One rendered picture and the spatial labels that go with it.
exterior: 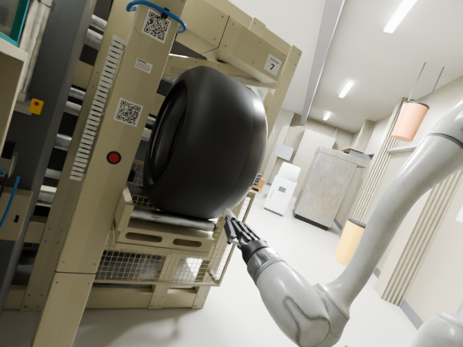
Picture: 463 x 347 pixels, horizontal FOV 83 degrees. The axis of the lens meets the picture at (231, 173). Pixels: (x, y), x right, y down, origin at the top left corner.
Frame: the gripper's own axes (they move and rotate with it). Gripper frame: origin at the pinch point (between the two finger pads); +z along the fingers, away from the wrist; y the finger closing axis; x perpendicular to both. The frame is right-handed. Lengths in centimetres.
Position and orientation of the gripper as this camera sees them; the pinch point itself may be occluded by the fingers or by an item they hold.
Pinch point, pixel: (229, 217)
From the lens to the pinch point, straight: 83.7
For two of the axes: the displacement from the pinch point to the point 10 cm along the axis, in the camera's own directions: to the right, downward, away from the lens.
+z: -4.0, -3.9, 8.3
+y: -8.2, -2.5, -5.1
